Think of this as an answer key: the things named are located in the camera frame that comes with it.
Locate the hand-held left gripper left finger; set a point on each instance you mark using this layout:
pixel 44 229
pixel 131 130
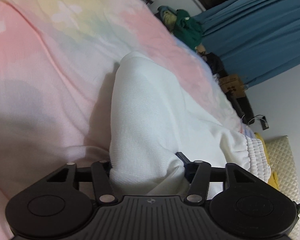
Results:
pixel 101 180

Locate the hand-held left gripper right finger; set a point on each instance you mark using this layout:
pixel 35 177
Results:
pixel 198 172

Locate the white pants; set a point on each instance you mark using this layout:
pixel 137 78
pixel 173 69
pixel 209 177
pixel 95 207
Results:
pixel 150 117

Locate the dark clothes pile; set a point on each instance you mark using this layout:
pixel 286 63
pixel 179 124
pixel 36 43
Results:
pixel 216 63

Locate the yellow pillow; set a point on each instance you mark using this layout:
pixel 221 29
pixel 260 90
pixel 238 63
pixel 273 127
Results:
pixel 263 145

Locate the black sofa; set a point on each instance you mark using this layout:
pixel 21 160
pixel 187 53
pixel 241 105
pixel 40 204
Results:
pixel 243 107

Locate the cream quilted headboard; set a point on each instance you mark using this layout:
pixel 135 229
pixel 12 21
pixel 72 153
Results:
pixel 285 170

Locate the brown cardboard box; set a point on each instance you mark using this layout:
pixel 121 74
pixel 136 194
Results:
pixel 233 87

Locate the pastel bed blanket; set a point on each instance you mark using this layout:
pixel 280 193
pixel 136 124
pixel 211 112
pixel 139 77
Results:
pixel 40 67

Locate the green garment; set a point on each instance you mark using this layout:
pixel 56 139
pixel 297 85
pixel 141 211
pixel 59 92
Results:
pixel 190 27

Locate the blue curtain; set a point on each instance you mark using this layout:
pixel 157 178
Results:
pixel 252 30

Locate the yellowish cloth pile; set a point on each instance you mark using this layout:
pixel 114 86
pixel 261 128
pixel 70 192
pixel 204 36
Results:
pixel 167 16

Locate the wall socket with charger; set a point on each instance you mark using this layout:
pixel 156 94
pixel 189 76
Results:
pixel 265 122

